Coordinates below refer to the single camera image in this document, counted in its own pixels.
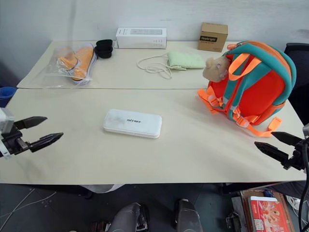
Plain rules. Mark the wooden crate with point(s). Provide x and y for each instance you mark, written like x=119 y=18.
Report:
x=239 y=210

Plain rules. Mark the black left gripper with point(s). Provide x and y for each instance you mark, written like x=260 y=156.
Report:
x=15 y=142

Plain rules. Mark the beige plush toy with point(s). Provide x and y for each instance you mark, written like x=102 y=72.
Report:
x=214 y=70

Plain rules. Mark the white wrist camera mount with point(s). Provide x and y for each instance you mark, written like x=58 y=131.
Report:
x=5 y=120
x=306 y=131

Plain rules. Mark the brown cardboard box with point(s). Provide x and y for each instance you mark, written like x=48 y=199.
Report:
x=212 y=36

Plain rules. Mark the white plastic case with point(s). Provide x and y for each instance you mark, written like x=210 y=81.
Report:
x=131 y=123

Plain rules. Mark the white sneaker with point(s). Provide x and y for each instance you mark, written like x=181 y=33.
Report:
x=293 y=203

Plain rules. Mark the long white carton box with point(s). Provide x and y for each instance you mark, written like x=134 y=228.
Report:
x=141 y=38

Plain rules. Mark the orange and teal backpack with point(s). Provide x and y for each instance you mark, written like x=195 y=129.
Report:
x=258 y=91

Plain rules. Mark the light green fabric pouch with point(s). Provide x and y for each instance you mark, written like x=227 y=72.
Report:
x=186 y=60

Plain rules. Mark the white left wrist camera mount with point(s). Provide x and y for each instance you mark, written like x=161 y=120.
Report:
x=5 y=120

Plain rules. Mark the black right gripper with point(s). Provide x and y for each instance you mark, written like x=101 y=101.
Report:
x=299 y=157

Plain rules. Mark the orange items in plastic bag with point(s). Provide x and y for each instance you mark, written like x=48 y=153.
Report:
x=51 y=72

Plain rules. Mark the blue bin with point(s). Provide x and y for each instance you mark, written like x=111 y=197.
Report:
x=6 y=95

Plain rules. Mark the black round cup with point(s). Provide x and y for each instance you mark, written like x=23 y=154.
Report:
x=103 y=52
x=104 y=43

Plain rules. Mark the red printed box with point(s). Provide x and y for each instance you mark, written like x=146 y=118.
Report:
x=268 y=215

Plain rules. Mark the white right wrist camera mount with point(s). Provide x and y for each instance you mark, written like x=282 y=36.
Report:
x=306 y=131

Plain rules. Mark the orange slipper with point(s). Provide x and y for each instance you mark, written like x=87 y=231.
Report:
x=65 y=60
x=83 y=61

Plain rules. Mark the dark rounded grey shape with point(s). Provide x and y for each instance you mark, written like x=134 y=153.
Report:
x=187 y=215
x=128 y=217

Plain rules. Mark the black office chair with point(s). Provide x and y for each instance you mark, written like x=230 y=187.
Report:
x=299 y=79

